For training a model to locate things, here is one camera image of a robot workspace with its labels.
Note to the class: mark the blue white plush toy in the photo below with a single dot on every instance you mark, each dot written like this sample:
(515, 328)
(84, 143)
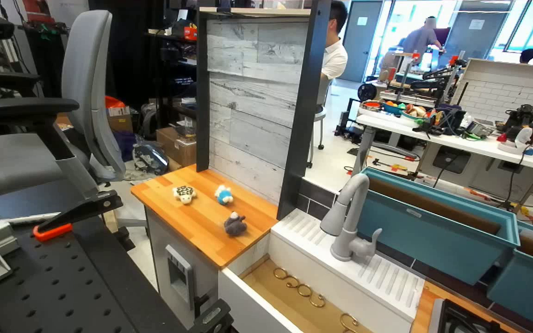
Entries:
(225, 197)

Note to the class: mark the cluttered white workbench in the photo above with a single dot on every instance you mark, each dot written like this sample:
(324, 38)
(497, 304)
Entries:
(495, 165)

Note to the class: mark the gray faucet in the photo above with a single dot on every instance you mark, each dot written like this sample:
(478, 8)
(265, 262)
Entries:
(341, 223)

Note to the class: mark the white brick panel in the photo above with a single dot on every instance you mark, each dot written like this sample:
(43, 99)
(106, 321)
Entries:
(489, 90)

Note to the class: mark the orange black clamp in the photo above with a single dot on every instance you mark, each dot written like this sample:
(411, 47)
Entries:
(62, 223)

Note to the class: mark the gray office chair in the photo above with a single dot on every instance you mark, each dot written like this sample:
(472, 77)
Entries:
(84, 80)

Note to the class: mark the yellow green plush toy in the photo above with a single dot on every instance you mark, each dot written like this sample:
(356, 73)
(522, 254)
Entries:
(184, 193)

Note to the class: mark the gray plush doll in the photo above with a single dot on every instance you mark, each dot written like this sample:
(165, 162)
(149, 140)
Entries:
(236, 225)

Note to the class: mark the teal plastic bin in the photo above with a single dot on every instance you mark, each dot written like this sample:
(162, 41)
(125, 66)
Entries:
(456, 236)

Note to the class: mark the cardboard box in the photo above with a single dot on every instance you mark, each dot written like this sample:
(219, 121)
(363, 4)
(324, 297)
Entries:
(176, 147)

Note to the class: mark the white sink unit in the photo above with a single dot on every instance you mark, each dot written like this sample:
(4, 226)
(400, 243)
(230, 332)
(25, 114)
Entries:
(382, 297)

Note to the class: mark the wooden countertop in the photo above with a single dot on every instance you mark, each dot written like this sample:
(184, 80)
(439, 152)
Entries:
(202, 221)

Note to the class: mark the black perforated table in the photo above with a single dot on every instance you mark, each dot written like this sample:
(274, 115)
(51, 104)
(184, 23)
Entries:
(80, 284)

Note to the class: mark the gray wood backsplash panel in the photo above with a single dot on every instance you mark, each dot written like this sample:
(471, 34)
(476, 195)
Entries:
(256, 91)

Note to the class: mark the person in white shirt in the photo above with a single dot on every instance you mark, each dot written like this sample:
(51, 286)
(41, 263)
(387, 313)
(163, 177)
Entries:
(336, 56)

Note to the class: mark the person in dark shirt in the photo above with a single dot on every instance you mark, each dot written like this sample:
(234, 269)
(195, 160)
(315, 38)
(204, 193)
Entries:
(423, 38)

